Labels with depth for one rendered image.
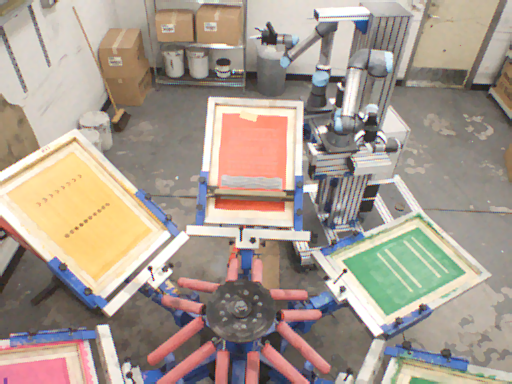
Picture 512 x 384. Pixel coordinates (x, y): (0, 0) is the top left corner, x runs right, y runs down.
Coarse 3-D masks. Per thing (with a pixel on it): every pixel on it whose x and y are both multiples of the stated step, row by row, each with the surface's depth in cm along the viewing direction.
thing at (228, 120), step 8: (224, 120) 246; (232, 120) 246; (240, 120) 246; (248, 120) 246; (224, 128) 245; (224, 136) 243; (224, 144) 242; (224, 152) 241; (224, 160) 239; (224, 168) 238; (248, 176) 237; (216, 200) 233; (224, 200) 233; (232, 200) 233; (240, 200) 233; (248, 200) 233; (216, 208) 232; (224, 208) 232; (232, 208) 232; (240, 208) 232; (248, 208) 232
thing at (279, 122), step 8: (256, 120) 246; (264, 120) 246; (272, 120) 246; (280, 120) 246; (264, 128) 245; (272, 128) 245; (280, 128) 245; (280, 136) 244; (280, 144) 242; (280, 152) 241; (280, 160) 240; (280, 168) 239; (256, 176) 237; (264, 176) 237; (272, 176) 237; (280, 176) 237; (256, 208) 232; (264, 208) 232; (272, 208) 232; (280, 208) 232
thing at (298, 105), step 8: (208, 104) 245; (216, 104) 248; (224, 104) 247; (232, 104) 247; (240, 104) 246; (248, 104) 246; (256, 104) 245; (264, 104) 245; (272, 104) 245; (280, 104) 245; (288, 104) 245; (296, 104) 245; (208, 112) 244; (296, 112) 244; (208, 120) 242; (296, 120) 243; (208, 128) 241; (296, 128) 242; (208, 136) 240; (296, 136) 240; (208, 144) 238; (296, 144) 239; (208, 152) 237; (296, 152) 237; (208, 160) 236; (296, 160) 236; (208, 168) 234; (296, 168) 235; (208, 176) 235; (208, 216) 227; (216, 216) 227; (232, 224) 229; (240, 224) 227; (248, 224) 226; (256, 224) 226; (264, 224) 226; (272, 224) 226; (280, 224) 226; (288, 224) 226
